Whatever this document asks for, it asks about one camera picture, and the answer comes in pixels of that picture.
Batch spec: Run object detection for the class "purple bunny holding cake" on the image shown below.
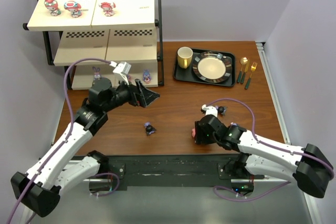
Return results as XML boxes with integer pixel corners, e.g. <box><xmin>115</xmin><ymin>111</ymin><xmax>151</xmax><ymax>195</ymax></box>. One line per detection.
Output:
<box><xmin>142</xmin><ymin>69</ymin><xmax>152</xmax><ymax>84</ymax></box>

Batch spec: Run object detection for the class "purple bunny with pink bow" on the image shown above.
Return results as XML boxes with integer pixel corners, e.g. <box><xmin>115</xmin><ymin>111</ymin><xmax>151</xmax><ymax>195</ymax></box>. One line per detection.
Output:
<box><xmin>92</xmin><ymin>67</ymin><xmax>102</xmax><ymax>81</ymax></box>

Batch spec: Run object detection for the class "pink bunny frilly dress toy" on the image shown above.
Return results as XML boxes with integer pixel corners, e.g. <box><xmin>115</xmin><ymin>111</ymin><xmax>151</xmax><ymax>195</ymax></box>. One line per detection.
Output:
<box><xmin>99</xmin><ymin>2</ymin><xmax>116</xmax><ymax>17</ymax></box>

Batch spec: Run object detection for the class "pink bunny white bonnet toy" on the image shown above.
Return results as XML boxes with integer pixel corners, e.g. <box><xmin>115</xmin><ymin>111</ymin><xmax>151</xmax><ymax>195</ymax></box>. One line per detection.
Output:
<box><xmin>64</xmin><ymin>1</ymin><xmax>82</xmax><ymax>18</ymax></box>

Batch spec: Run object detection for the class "pink bunny green hat toy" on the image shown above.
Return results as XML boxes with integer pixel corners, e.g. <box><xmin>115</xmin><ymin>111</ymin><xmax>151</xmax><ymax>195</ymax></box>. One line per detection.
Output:
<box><xmin>44</xmin><ymin>0</ymin><xmax>61</xmax><ymax>16</ymax></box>

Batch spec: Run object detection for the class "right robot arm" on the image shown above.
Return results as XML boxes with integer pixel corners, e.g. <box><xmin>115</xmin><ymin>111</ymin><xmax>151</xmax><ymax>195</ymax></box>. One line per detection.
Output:
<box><xmin>194</xmin><ymin>115</ymin><xmax>334</xmax><ymax>198</ymax></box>

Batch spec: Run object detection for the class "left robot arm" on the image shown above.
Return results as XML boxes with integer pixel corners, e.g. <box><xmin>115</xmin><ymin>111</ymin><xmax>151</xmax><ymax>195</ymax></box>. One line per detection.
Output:
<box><xmin>10</xmin><ymin>78</ymin><xmax>160</xmax><ymax>217</ymax></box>

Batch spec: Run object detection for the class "beige black three-tier shelf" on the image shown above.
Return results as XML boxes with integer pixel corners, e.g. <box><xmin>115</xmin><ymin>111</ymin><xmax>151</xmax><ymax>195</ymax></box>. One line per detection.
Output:
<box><xmin>23</xmin><ymin>0</ymin><xmax>164</xmax><ymax>90</ymax></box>

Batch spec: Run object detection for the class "black imp toy right upper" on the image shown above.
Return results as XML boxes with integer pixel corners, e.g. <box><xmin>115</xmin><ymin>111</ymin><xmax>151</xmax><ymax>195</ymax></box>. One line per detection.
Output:
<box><xmin>215</xmin><ymin>105</ymin><xmax>227</xmax><ymax>116</ymax></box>

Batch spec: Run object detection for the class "black imp toy left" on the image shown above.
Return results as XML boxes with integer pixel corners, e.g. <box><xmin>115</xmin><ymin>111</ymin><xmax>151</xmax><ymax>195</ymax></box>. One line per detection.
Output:
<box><xmin>144</xmin><ymin>122</ymin><xmax>156</xmax><ymax>136</ymax></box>

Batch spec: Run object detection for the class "black plastic tray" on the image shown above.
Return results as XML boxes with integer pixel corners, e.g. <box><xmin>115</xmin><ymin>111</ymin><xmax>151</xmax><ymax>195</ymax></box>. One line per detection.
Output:
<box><xmin>173</xmin><ymin>48</ymin><xmax>236</xmax><ymax>87</ymax></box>

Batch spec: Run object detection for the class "yellow ceramic mug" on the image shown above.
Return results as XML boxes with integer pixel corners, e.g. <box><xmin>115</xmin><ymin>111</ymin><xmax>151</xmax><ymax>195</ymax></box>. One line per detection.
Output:
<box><xmin>177</xmin><ymin>47</ymin><xmax>193</xmax><ymax>69</ymax></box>

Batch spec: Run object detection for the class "striped rim dinner plate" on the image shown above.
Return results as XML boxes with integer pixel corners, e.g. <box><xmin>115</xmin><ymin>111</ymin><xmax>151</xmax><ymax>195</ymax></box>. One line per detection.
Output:
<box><xmin>192</xmin><ymin>51</ymin><xmax>233</xmax><ymax>83</ymax></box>

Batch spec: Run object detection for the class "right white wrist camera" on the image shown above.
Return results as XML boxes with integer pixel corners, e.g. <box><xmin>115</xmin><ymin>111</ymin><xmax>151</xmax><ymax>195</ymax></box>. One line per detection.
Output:
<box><xmin>201</xmin><ymin>104</ymin><xmax>218</xmax><ymax>117</ymax></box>

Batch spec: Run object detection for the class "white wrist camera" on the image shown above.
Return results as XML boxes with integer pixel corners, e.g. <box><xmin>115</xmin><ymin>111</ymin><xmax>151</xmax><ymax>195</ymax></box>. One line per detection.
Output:
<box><xmin>201</xmin><ymin>104</ymin><xmax>218</xmax><ymax>117</ymax></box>
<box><xmin>109</xmin><ymin>61</ymin><xmax>131</xmax><ymax>84</ymax></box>

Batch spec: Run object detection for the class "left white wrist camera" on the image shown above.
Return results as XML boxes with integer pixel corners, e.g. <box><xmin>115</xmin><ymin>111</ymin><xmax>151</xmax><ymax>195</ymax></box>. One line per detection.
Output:
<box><xmin>109</xmin><ymin>61</ymin><xmax>131</xmax><ymax>84</ymax></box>

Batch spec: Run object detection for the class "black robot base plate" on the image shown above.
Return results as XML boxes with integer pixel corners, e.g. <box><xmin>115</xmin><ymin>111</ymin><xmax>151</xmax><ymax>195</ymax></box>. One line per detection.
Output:
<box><xmin>91</xmin><ymin>151</ymin><xmax>264</xmax><ymax>190</ymax></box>

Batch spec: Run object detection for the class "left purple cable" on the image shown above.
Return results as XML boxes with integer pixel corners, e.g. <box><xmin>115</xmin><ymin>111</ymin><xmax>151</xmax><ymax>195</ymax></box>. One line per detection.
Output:
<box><xmin>5</xmin><ymin>58</ymin><xmax>121</xmax><ymax>224</ymax></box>

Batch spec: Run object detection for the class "gold spoon green handle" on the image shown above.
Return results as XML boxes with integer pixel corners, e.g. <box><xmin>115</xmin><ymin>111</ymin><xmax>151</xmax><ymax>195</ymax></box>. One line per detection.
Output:
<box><xmin>236</xmin><ymin>57</ymin><xmax>248</xmax><ymax>83</ymax></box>

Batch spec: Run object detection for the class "gold fork green handle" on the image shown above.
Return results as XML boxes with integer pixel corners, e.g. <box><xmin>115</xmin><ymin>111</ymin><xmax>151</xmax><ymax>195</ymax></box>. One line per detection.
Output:
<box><xmin>245</xmin><ymin>62</ymin><xmax>258</xmax><ymax>90</ymax></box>

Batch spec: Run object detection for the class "gold knife green handle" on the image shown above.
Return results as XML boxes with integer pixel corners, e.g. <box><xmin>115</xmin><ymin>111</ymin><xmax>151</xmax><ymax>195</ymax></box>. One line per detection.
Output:
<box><xmin>240</xmin><ymin>59</ymin><xmax>250</xmax><ymax>84</ymax></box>

